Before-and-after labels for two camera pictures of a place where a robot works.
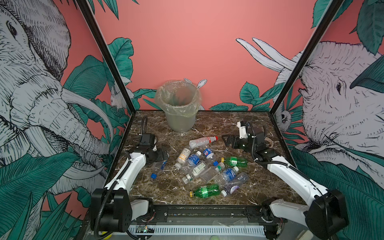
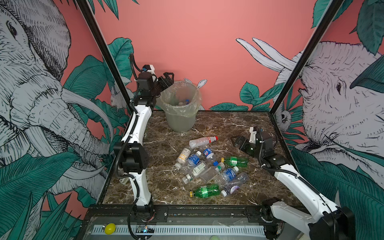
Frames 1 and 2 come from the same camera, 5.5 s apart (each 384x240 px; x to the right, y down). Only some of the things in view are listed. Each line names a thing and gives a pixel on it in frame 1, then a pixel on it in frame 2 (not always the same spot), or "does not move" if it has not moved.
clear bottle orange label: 182,158 does not move
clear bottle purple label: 240,178 does not move
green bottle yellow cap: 233,161 does not move
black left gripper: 159,156 to 170,81
